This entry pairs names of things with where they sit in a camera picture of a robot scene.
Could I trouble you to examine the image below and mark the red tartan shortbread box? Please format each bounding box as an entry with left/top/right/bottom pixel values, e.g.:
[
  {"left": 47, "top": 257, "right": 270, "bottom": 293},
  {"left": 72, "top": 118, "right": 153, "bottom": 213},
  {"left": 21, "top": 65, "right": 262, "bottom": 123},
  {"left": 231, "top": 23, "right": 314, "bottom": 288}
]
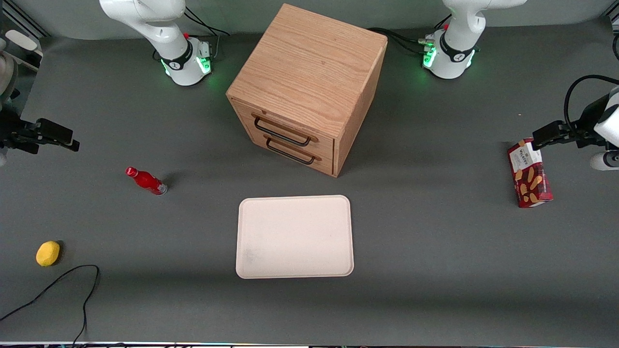
[{"left": 507, "top": 138, "right": 554, "bottom": 208}]

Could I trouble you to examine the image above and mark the black cable loop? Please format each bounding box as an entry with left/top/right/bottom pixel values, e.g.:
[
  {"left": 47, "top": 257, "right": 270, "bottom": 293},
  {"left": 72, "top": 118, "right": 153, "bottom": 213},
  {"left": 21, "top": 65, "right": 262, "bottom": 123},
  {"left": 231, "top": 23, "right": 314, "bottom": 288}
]
[{"left": 563, "top": 74, "right": 619, "bottom": 133}]

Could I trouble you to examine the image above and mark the aluminium frame bar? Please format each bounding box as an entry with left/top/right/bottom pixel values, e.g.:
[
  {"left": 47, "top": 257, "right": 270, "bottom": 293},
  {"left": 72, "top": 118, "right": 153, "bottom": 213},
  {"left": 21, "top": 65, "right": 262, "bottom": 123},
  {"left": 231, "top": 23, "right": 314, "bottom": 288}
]
[{"left": 0, "top": 9, "right": 50, "bottom": 39}]

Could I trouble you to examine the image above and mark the grey round object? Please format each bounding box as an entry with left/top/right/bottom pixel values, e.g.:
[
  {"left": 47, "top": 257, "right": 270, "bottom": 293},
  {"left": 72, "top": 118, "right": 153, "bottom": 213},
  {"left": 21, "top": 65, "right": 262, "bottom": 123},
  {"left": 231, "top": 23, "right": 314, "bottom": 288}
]
[{"left": 0, "top": 38, "right": 19, "bottom": 104}]

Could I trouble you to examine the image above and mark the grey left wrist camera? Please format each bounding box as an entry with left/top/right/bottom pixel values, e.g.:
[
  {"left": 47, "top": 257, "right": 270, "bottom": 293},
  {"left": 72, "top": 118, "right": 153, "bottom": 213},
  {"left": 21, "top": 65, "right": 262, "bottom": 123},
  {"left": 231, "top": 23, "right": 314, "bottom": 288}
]
[{"left": 590, "top": 151, "right": 619, "bottom": 171}]

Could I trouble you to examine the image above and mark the beige rectangular plastic tray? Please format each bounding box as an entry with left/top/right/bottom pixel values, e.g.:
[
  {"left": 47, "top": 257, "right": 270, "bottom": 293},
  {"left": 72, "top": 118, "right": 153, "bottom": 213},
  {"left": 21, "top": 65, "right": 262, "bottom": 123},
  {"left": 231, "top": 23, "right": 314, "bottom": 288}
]
[{"left": 236, "top": 195, "right": 354, "bottom": 279}]

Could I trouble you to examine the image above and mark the white oval pad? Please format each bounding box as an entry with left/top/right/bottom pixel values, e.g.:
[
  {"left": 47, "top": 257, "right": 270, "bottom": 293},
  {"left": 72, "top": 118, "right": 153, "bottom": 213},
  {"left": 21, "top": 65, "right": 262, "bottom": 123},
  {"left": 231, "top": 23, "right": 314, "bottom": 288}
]
[{"left": 5, "top": 30, "right": 38, "bottom": 51}]

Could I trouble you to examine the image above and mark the thin black table cable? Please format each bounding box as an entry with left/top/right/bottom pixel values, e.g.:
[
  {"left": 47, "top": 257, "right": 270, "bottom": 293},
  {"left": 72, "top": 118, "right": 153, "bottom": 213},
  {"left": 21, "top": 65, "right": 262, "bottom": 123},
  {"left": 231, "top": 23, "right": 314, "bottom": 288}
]
[{"left": 0, "top": 264, "right": 101, "bottom": 346}]

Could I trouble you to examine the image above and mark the oak wooden drawer cabinet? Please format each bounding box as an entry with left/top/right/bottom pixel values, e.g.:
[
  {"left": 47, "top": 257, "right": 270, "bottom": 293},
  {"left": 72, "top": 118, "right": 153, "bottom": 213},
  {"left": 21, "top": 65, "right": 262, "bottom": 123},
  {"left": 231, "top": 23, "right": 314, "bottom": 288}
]
[{"left": 226, "top": 3, "right": 388, "bottom": 178}]

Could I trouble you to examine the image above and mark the yellow lemon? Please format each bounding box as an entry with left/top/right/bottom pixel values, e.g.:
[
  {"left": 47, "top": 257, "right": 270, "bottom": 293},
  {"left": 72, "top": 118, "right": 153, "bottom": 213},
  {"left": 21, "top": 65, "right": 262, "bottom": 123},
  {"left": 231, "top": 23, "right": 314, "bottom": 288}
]
[{"left": 36, "top": 241, "right": 61, "bottom": 267}]

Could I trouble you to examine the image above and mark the black base cable bundle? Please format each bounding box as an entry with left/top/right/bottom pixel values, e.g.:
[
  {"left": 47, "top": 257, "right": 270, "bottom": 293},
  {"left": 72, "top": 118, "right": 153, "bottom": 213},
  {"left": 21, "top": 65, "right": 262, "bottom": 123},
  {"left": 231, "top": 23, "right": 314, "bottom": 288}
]
[
  {"left": 367, "top": 27, "right": 427, "bottom": 56},
  {"left": 183, "top": 6, "right": 231, "bottom": 61}
]

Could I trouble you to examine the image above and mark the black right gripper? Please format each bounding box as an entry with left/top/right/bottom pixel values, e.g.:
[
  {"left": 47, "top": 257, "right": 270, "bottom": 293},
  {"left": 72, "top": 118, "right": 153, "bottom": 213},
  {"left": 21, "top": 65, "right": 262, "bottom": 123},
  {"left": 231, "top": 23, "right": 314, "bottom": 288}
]
[{"left": 0, "top": 105, "right": 81, "bottom": 155}]

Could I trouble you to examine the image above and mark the red bottle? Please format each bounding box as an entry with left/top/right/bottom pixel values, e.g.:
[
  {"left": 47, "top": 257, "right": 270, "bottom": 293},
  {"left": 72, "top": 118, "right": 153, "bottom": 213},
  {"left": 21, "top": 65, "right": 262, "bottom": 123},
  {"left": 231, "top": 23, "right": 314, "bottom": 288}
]
[{"left": 125, "top": 166, "right": 168, "bottom": 196}]

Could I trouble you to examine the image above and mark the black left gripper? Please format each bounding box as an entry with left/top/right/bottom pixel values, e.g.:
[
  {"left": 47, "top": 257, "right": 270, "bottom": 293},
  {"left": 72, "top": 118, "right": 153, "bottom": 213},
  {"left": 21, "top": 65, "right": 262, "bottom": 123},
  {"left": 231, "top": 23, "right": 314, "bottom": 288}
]
[{"left": 532, "top": 93, "right": 609, "bottom": 151}]

